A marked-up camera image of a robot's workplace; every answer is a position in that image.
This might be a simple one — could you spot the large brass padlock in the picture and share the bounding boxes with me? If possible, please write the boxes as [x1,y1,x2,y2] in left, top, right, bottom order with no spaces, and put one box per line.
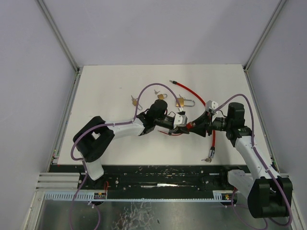
[176,95,196,107]

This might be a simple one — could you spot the small brass padlock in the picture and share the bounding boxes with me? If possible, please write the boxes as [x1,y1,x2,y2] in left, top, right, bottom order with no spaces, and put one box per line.
[157,93,168,100]
[131,96,143,111]

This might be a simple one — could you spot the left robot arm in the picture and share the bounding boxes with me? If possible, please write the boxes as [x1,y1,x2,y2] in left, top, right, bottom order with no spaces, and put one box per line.
[71,99,188,181]

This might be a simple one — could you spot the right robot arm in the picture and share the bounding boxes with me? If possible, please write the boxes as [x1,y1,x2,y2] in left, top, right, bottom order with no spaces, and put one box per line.
[190,101,293,218]

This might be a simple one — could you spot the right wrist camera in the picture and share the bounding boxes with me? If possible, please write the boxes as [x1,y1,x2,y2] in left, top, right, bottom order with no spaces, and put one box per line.
[205,100,219,114]

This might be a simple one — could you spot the red cable lock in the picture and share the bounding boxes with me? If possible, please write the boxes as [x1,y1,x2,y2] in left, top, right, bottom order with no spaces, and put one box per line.
[170,80,216,163]

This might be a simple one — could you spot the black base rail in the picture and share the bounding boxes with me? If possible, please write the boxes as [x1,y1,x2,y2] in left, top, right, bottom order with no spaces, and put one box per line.
[81,165,249,199]

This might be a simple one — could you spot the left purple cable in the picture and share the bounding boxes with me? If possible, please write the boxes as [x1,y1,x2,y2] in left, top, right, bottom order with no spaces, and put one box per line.
[69,83,184,230]

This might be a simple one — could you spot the left aluminium frame post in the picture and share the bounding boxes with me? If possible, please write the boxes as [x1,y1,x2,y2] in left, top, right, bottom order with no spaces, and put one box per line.
[35,0,80,72]

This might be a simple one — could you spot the aluminium frame post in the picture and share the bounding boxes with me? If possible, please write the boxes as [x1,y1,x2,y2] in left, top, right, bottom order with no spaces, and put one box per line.
[243,0,288,72]
[35,0,80,72]

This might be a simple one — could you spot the right aluminium frame post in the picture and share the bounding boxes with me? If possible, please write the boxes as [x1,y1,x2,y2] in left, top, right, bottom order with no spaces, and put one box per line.
[243,0,288,72]

